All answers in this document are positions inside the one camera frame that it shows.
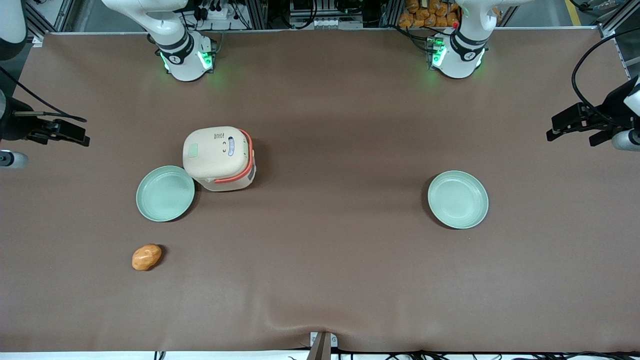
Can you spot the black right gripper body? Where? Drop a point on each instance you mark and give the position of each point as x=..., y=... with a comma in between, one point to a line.
x=15, y=126

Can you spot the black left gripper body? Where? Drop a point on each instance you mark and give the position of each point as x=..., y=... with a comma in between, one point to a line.
x=611, y=107

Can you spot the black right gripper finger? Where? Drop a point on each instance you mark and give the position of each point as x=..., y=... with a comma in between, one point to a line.
x=41, y=137
x=70, y=133

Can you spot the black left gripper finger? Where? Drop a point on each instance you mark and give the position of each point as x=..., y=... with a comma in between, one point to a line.
x=572, y=120
x=604, y=137

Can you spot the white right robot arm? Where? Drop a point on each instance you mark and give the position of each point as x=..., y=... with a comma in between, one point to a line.
x=182, y=60

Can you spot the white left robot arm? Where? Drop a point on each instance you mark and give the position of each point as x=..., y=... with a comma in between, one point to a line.
x=460, y=55

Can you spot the pale green round plate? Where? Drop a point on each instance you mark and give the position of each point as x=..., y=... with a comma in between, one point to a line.
x=458, y=200
x=165, y=195

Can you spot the orange bread roll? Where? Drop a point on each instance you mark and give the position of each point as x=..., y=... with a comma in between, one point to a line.
x=146, y=257

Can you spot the bag of orange bread rolls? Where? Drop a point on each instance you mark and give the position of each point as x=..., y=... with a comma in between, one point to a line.
x=430, y=12

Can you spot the white power strip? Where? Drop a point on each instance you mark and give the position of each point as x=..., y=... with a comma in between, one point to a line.
x=220, y=11

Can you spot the brown table mat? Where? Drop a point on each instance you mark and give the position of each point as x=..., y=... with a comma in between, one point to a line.
x=325, y=250

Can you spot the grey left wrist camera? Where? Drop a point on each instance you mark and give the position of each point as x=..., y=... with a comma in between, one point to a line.
x=626, y=141

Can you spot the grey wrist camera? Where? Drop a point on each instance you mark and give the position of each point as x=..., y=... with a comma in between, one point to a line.
x=12, y=159
x=626, y=141

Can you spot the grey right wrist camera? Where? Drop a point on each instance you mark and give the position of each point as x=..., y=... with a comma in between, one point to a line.
x=12, y=159

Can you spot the aluminium frame profile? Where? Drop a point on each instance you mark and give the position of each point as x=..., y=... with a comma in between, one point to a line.
x=622, y=40
x=50, y=17

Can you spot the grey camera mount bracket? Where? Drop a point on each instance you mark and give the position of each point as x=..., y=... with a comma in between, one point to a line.
x=322, y=345

